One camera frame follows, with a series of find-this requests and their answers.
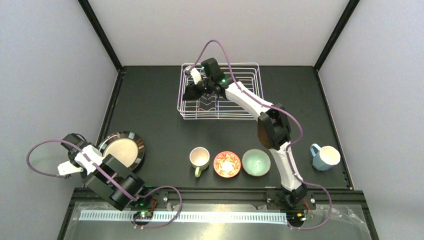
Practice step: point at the green glazed small bowl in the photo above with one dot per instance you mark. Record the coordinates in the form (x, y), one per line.
(256, 162)

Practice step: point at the black striped rim dinner plate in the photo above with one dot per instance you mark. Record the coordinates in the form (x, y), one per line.
(128, 147)

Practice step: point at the black frame post left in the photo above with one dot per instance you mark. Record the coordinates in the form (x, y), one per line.
(97, 27)

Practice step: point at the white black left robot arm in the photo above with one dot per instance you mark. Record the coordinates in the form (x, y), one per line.
(106, 176)

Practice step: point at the white led light strip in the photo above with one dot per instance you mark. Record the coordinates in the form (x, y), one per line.
(278, 218)

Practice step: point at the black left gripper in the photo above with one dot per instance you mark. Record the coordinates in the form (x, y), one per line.
(71, 144)

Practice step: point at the black frame post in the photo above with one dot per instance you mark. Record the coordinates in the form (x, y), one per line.
(97, 27)
(335, 34)

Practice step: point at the black frame post right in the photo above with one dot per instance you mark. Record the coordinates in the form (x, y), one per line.
(335, 34)

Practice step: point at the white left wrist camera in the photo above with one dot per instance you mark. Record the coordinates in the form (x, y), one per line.
(67, 168)

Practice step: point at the orange floral small bowl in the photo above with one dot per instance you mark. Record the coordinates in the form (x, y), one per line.
(227, 164)

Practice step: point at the light blue mug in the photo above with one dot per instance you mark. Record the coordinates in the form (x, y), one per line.
(324, 158)

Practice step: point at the cream mug green handle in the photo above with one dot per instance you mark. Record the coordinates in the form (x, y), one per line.
(200, 160)

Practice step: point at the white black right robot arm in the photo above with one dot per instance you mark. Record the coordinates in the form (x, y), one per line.
(273, 128)

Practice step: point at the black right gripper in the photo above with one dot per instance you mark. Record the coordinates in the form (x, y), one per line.
(200, 88)

